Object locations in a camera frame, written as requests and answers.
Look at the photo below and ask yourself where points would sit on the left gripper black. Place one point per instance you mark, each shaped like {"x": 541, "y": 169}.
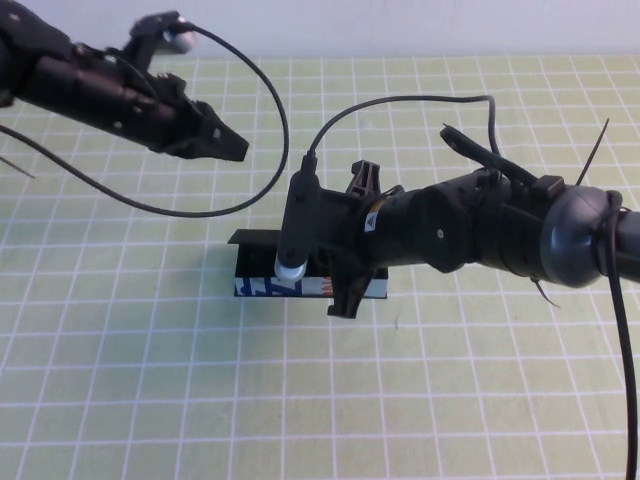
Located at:
{"x": 125, "y": 105}

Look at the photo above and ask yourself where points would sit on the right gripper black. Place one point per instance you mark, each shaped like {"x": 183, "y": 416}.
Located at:
{"x": 370, "y": 230}

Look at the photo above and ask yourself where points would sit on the black printed glasses case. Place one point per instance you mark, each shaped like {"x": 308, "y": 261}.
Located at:
{"x": 260, "y": 287}

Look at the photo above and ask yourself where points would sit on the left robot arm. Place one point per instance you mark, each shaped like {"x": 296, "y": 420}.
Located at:
{"x": 20, "y": 30}

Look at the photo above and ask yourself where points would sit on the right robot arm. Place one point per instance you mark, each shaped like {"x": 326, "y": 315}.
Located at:
{"x": 500, "y": 235}

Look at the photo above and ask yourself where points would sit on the green white checked tablecloth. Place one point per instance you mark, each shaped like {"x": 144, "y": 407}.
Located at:
{"x": 150, "y": 400}

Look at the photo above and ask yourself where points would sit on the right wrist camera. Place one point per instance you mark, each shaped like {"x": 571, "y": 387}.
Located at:
{"x": 299, "y": 220}

